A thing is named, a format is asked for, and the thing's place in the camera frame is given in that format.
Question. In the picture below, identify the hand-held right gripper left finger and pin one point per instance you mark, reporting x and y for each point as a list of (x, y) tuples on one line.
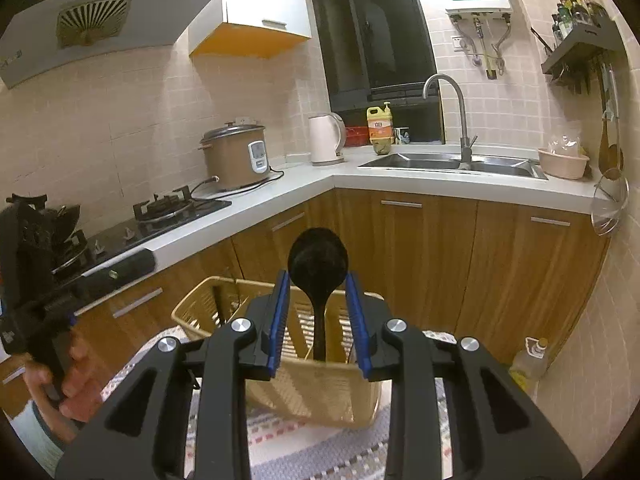
[(280, 327)]

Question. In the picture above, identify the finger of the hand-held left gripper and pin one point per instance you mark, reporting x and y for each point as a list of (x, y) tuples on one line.
[(117, 270)]

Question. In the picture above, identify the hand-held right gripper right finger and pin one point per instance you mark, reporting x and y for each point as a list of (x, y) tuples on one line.
[(358, 332)]

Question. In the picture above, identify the beige plastic basket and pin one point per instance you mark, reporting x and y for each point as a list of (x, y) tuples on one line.
[(310, 392)]

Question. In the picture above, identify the black ladle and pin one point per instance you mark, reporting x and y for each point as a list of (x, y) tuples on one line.
[(317, 260)]

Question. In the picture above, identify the person's left forearm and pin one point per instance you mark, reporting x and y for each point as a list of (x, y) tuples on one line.
[(37, 442)]

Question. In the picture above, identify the person's left hand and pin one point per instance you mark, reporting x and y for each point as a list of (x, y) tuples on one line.
[(82, 390)]

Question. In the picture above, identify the black gas stove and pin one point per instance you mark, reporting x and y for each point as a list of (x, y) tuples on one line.
[(150, 220)]

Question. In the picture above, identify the wooden base cabinet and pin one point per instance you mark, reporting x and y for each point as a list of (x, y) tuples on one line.
[(450, 260)]

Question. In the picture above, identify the woven patterned mat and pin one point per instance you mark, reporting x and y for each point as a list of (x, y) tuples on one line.
[(300, 447)]

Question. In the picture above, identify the brown rice cooker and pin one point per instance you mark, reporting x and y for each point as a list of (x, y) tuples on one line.
[(232, 160)]

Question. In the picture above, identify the clear oil bottle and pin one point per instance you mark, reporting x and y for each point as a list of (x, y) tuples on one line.
[(527, 365)]

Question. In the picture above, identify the steel double sink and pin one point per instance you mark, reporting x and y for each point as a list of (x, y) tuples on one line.
[(415, 161)]

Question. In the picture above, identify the white electric kettle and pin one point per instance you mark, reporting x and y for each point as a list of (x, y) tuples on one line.
[(322, 140)]

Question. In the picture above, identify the red box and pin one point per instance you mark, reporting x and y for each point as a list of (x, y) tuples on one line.
[(356, 136)]

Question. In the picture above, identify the yellow dish soap bottle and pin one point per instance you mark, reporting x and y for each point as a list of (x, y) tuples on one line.
[(380, 127)]

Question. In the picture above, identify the steel faucet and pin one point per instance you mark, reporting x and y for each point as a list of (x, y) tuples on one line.
[(465, 125)]

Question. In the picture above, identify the grey range hood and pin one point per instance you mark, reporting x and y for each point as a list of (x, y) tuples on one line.
[(90, 25)]

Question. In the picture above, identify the pink plastic basin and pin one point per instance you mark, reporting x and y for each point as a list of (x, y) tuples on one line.
[(562, 165)]

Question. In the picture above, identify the clear plastic bag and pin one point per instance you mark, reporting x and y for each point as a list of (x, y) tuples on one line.
[(565, 144)]

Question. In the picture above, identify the hanging glass pot lid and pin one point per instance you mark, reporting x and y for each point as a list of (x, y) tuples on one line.
[(610, 205)]

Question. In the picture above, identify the dark window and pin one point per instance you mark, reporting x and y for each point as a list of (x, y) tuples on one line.
[(380, 35)]

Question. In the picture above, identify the wooden spatula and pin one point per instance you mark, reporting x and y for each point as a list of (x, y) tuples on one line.
[(606, 152)]

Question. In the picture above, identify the water heater pipes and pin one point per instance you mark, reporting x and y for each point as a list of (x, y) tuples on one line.
[(492, 55)]

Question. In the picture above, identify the row of condiment bottles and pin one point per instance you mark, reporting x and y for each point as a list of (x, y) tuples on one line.
[(575, 7)]

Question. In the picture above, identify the white wall socket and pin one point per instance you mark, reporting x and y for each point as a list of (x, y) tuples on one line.
[(458, 43)]

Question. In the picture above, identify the grey wall spice rack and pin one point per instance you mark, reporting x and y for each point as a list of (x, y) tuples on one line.
[(582, 45)]

